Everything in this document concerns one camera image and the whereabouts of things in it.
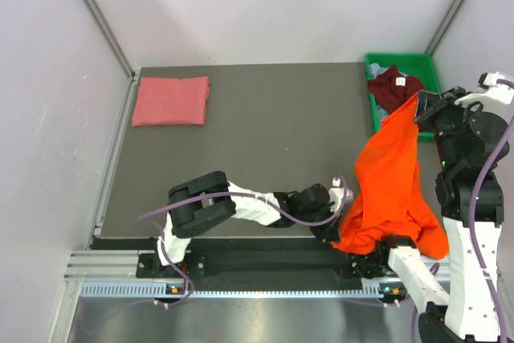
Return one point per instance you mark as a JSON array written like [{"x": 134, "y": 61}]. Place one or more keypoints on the maroon t-shirt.
[{"x": 402, "y": 87}]

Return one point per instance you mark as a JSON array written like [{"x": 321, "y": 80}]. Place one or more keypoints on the light blue t-shirt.
[{"x": 379, "y": 87}]

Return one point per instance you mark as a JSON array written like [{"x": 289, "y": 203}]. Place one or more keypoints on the green plastic bin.
[{"x": 418, "y": 65}]

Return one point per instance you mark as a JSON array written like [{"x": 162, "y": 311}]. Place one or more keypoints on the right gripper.
[{"x": 431, "y": 103}]

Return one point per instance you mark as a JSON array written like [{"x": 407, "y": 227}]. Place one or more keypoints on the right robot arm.
[{"x": 471, "y": 140}]

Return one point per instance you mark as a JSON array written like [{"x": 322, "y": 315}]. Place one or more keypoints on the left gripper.
[{"x": 328, "y": 231}]

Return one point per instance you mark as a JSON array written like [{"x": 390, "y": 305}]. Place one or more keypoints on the right corner aluminium post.
[{"x": 444, "y": 26}]

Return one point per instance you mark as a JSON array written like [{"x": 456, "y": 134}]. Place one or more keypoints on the orange t-shirt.
[{"x": 390, "y": 201}]

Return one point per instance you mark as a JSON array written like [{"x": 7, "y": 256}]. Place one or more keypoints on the corner aluminium post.
[
  {"x": 444, "y": 26},
  {"x": 109, "y": 37}
]

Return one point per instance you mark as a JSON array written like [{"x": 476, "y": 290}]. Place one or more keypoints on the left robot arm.
[{"x": 199, "y": 205}]

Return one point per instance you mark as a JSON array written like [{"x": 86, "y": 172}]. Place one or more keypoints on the grey slotted cable duct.
[{"x": 367, "y": 289}]

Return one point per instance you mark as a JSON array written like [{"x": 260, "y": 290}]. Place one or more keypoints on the left corner aluminium post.
[{"x": 109, "y": 37}]

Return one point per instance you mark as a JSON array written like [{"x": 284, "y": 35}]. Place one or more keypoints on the folded pink t-shirt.
[{"x": 171, "y": 101}]

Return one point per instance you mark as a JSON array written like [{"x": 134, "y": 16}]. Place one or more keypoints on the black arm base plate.
[{"x": 199, "y": 264}]

